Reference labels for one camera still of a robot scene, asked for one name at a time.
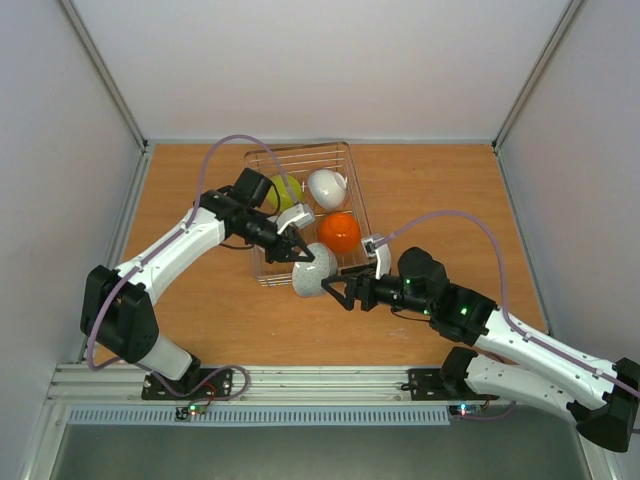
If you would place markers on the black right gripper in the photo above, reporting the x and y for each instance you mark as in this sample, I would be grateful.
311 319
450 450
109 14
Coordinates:
361 290

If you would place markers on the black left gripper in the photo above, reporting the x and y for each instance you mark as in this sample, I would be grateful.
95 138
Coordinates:
282 249

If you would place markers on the grey speckled bowl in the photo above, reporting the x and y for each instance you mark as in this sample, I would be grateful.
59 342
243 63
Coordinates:
307 277

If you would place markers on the green white bowl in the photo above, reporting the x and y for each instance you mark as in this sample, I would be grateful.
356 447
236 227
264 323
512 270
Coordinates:
278 195

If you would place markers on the white ceramic bowl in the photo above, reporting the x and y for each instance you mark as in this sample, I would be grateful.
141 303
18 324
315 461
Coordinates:
328 188

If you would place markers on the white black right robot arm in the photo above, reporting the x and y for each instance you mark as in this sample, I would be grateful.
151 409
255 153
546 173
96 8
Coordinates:
499 355

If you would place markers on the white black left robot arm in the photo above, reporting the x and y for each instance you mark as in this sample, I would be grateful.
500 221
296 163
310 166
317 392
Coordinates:
118 306

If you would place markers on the right small circuit board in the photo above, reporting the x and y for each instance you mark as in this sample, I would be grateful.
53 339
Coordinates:
464 409

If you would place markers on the small circuit board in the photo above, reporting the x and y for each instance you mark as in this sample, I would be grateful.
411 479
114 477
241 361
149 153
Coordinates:
464 409
189 412

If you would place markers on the left small circuit board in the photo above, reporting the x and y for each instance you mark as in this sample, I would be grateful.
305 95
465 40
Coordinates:
189 412

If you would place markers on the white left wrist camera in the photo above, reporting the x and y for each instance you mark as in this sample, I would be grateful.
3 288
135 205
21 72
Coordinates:
299 216

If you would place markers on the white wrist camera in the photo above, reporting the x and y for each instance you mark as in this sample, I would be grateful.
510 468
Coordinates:
376 248
299 216

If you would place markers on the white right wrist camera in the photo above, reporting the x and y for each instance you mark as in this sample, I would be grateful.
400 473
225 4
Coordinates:
376 248

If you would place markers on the silver wire dish rack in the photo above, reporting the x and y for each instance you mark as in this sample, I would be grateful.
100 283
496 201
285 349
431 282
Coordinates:
299 162

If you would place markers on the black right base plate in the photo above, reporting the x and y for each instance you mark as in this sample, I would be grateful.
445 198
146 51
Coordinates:
425 384

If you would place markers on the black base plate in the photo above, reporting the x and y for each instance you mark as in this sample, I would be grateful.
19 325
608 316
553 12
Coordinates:
425 384
195 384

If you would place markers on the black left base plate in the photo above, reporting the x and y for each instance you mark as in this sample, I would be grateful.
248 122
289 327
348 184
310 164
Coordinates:
195 384

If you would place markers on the aluminium front rail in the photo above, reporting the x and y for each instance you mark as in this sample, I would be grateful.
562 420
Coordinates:
270 385

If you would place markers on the grey slotted cable duct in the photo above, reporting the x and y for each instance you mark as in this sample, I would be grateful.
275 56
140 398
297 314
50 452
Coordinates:
261 416

